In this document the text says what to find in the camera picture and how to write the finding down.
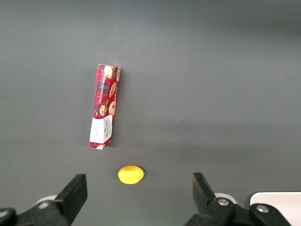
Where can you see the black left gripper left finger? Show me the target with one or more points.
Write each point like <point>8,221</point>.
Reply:
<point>70,197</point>

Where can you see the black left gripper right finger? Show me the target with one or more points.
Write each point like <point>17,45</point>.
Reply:
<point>211,209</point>

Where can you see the yellow lemon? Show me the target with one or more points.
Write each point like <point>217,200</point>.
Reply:
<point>130,174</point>

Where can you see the red tartan cookie box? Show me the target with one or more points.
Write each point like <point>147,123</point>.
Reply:
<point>104,106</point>

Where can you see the white rectangular tray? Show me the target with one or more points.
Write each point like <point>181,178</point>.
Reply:
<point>282,203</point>

